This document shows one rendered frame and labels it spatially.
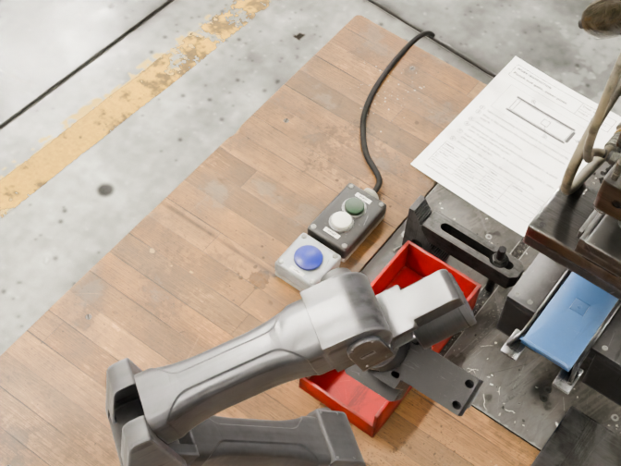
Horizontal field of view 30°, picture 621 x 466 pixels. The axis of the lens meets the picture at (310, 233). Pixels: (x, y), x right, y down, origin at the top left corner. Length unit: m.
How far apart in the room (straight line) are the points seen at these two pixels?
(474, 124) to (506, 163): 0.09
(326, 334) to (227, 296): 0.55
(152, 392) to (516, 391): 0.62
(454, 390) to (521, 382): 0.40
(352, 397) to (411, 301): 0.42
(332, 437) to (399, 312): 0.25
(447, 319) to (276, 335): 0.17
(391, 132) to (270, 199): 0.23
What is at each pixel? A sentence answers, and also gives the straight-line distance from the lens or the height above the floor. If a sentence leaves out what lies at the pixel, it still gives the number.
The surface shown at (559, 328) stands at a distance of 1.54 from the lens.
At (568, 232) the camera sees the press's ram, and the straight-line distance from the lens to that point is 1.43.
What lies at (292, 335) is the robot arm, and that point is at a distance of 1.09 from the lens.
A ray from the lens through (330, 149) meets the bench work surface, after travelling 1.77.
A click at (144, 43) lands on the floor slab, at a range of 3.17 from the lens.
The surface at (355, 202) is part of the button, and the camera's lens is 1.66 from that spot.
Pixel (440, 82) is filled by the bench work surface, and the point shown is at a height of 0.90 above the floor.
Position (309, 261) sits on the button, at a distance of 1.60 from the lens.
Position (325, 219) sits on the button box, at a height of 0.93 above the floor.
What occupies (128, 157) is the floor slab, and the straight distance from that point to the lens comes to 2.92.
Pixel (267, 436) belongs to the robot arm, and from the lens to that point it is 1.27.
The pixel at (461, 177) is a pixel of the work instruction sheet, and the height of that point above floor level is 0.90.
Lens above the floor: 2.27
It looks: 55 degrees down
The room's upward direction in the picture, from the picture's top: 5 degrees clockwise
